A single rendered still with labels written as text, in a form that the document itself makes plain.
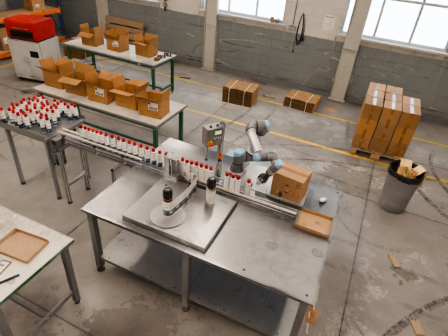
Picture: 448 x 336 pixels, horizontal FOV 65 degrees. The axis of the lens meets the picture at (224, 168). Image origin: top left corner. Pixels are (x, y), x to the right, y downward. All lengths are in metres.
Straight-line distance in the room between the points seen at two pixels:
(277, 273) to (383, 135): 3.86
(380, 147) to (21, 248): 5.19
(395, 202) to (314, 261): 2.35
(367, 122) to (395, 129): 0.43
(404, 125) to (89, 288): 4.90
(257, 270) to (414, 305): 1.95
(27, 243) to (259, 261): 1.85
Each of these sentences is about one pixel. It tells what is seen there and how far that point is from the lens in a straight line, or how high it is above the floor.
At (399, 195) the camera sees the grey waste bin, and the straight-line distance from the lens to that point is 5.10.
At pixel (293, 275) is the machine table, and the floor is 0.83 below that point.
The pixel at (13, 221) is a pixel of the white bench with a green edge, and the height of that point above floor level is 0.80.
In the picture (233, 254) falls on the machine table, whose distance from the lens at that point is 2.94.
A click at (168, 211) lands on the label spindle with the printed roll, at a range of 3.06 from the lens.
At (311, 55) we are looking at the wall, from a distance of 8.32.
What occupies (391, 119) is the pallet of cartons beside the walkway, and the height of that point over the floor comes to 0.73.
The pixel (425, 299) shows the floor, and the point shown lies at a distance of 4.40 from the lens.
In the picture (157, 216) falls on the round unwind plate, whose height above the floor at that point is 0.89.
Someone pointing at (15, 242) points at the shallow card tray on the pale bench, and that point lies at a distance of 3.32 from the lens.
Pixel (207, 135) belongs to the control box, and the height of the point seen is 1.42.
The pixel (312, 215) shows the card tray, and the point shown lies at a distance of 3.44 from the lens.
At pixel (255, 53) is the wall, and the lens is 8.68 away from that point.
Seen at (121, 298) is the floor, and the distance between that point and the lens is 3.73.
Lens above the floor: 3.00
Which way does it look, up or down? 34 degrees down
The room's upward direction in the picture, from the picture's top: 5 degrees clockwise
